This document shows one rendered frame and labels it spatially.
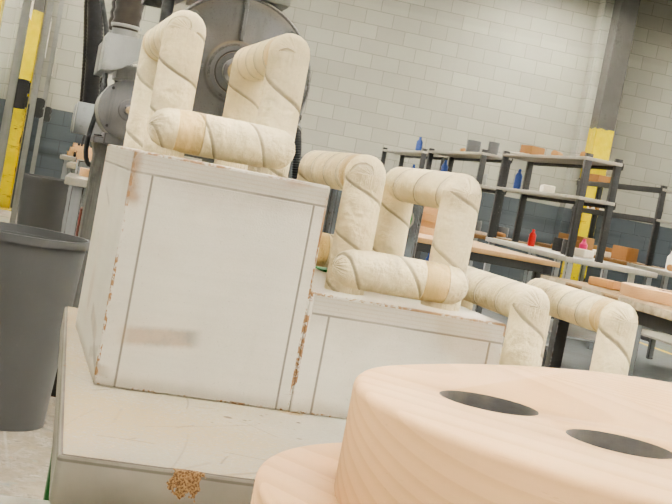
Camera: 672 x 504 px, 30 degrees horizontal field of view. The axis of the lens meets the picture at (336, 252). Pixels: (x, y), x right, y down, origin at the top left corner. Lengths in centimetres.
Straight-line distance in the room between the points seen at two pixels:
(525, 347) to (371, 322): 15
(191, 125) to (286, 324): 16
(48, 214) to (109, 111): 521
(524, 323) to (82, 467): 45
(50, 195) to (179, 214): 960
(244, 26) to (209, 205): 114
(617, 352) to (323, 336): 26
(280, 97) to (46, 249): 369
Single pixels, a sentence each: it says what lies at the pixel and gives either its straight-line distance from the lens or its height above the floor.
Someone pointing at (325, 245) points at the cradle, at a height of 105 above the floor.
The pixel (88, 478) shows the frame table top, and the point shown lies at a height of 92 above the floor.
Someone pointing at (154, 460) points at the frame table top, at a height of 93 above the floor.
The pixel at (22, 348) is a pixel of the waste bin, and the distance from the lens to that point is 469.
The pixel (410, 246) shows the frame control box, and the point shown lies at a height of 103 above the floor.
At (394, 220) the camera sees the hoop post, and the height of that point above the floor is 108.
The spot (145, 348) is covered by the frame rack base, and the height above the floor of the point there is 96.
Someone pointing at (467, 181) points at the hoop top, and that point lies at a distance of 101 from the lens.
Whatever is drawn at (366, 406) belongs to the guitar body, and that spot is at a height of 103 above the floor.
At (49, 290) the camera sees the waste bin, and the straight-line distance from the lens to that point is 467.
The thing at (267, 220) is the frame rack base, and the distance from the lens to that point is 92.
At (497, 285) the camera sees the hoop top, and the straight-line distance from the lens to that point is 109.
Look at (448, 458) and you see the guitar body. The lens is 40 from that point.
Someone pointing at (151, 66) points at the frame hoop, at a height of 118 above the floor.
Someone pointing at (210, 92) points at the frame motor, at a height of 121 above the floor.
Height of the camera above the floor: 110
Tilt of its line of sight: 3 degrees down
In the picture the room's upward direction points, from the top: 11 degrees clockwise
